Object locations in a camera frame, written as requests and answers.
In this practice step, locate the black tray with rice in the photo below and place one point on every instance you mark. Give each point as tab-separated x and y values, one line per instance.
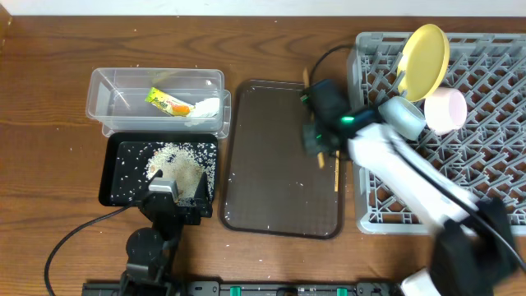
132	159

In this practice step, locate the light blue bowl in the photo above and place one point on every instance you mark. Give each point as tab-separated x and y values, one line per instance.
403	116

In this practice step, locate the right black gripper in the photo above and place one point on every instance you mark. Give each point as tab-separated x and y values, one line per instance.
308	132

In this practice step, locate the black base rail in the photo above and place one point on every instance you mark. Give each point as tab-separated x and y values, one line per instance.
213	288

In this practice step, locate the grey plastic dishwasher rack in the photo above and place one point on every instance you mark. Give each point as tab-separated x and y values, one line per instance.
485	156

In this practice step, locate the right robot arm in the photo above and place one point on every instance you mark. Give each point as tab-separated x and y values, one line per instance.
474	248

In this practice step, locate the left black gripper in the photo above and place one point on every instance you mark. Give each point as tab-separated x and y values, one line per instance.
204	206

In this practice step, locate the wooden chopstick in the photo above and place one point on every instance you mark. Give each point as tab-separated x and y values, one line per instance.
305	78
337	155

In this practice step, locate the yellow round plate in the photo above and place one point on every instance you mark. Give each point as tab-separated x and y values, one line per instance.
424	62

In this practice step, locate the pink white bowl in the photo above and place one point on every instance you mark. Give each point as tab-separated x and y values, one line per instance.
445	110

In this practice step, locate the dark brown serving tray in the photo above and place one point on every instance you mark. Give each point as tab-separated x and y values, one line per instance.
271	185

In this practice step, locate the green orange snack wrapper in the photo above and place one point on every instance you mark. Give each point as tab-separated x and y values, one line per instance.
167	103

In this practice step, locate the white tissue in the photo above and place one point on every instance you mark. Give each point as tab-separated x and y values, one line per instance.
207	108

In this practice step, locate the clear plastic bin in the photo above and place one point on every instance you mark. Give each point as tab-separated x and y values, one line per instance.
117	99

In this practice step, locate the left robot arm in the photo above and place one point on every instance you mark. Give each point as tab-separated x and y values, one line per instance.
151	251

